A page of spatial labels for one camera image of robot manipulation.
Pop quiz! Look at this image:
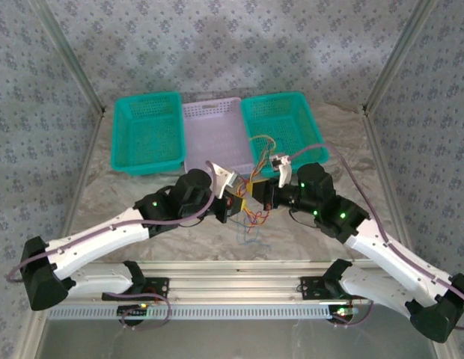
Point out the red cable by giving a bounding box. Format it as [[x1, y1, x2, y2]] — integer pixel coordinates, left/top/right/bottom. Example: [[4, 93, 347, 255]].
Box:
[[242, 209, 272, 230]]

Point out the blue cable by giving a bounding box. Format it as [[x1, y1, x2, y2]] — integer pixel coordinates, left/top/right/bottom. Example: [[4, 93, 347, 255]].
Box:
[[234, 215, 255, 248], [250, 220, 271, 248]]

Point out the yellow cable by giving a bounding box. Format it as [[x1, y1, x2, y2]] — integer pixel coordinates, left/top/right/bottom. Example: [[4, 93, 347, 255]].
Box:
[[248, 135, 278, 177]]

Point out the lilac plastic basket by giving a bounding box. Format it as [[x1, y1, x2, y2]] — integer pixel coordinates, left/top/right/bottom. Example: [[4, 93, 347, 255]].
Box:
[[182, 96, 257, 183]]

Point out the teal plastic basket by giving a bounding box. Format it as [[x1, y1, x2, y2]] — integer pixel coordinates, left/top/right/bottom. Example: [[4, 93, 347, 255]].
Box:
[[241, 91, 329, 179], [112, 91, 188, 177]]

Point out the small electronics board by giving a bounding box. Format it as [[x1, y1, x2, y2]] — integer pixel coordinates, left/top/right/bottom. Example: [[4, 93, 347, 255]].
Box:
[[117, 304, 150, 326], [328, 304, 358, 325]]

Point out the grey metal panel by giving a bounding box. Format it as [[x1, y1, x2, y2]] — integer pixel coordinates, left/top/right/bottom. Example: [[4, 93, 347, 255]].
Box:
[[44, 319, 439, 359]]

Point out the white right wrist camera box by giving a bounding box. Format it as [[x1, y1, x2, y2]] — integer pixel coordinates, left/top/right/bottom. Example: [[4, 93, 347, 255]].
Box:
[[269, 152, 293, 188]]

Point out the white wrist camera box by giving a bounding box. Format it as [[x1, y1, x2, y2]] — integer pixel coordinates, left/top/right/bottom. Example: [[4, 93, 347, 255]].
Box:
[[210, 162, 237, 200], [269, 152, 293, 188]]

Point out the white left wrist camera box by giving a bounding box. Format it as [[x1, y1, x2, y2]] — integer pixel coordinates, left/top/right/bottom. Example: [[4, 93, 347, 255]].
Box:
[[210, 162, 237, 200]]

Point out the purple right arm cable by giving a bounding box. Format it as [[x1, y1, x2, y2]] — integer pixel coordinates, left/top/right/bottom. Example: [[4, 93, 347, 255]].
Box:
[[287, 144, 464, 332]]

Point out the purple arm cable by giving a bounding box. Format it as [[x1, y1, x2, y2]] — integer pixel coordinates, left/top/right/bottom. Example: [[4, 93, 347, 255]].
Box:
[[287, 144, 464, 332], [5, 159, 220, 332]]

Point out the aluminium side rail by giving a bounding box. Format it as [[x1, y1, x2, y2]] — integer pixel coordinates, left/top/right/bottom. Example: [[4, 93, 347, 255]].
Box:
[[362, 108, 421, 273], [48, 110, 108, 276]]

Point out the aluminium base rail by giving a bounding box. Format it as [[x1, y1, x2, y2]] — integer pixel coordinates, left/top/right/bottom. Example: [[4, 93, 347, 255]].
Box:
[[31, 260, 441, 304]]

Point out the grey slotted cable duct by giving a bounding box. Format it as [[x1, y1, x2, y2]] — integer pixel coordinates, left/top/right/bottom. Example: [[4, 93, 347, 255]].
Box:
[[47, 303, 358, 321]]

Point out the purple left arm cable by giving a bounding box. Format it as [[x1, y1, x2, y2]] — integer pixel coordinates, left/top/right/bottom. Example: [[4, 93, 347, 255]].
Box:
[[5, 159, 220, 332]]

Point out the aluminium corner post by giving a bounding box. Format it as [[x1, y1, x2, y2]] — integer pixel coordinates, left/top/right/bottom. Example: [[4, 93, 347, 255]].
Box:
[[29, 0, 107, 115], [362, 0, 439, 115]]

